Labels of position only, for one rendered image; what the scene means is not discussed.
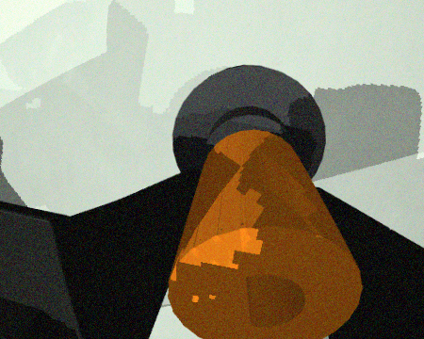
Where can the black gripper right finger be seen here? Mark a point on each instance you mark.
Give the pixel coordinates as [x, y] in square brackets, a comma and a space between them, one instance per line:
[391, 304]

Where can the orange knob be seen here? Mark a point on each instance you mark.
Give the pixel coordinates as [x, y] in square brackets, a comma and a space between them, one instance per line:
[261, 256]

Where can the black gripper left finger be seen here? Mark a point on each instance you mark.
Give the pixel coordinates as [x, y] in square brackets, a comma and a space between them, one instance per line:
[103, 273]

